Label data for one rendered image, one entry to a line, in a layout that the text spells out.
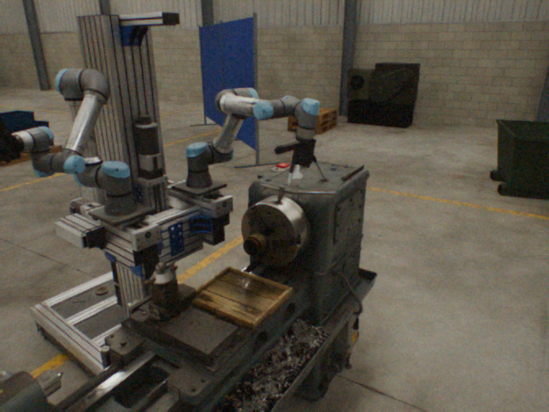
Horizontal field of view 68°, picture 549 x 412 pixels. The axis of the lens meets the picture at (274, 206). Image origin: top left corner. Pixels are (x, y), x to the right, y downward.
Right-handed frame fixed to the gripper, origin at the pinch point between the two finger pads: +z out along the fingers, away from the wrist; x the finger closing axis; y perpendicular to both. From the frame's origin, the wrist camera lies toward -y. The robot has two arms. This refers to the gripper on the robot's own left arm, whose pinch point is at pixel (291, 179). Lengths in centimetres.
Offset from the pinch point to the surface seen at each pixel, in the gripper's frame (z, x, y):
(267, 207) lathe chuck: 14.3, -3.3, -7.7
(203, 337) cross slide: 37, -65, -11
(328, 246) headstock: 31.9, 6.3, 22.9
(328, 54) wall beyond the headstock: 53, 1074, -99
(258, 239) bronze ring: 24.5, -15.7, -7.0
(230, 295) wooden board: 48, -28, -13
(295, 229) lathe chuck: 19.0, -8.2, 7.1
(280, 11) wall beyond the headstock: -33, 1130, -270
